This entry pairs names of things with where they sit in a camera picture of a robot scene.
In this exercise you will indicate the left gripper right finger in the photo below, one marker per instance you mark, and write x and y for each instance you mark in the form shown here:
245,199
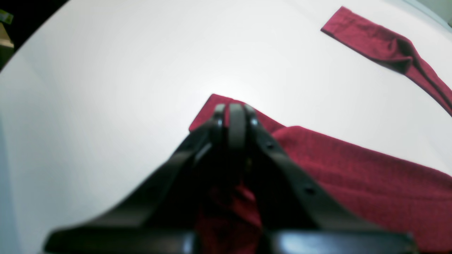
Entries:
298,216

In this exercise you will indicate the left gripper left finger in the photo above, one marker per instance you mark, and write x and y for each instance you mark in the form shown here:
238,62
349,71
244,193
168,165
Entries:
158,216

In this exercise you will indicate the dark red t-shirt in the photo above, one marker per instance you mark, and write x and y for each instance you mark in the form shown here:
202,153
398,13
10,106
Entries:
394,193

